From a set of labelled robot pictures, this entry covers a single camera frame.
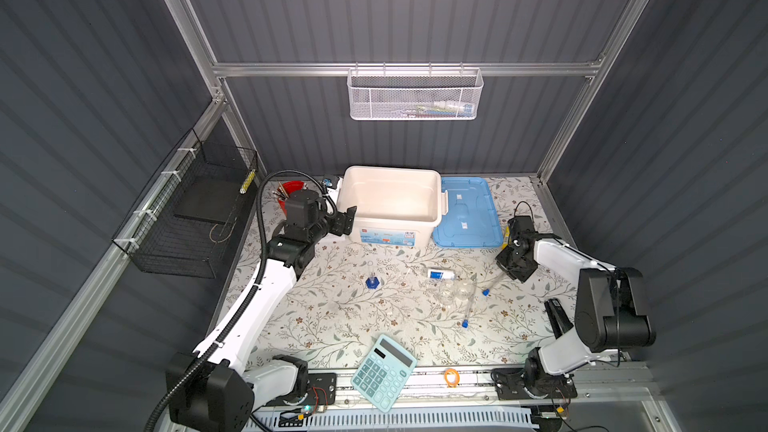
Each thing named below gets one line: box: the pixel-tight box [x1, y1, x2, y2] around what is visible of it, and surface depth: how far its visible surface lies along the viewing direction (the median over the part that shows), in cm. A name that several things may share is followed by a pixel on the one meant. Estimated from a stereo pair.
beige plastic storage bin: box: [338, 166, 449, 248], surface depth 104 cm
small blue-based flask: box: [365, 272, 380, 289], surface depth 93 cm
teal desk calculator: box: [351, 334, 418, 413], surface depth 76 cm
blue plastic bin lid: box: [432, 176, 503, 248], surface depth 111 cm
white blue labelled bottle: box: [428, 269, 456, 280], surface depth 93 cm
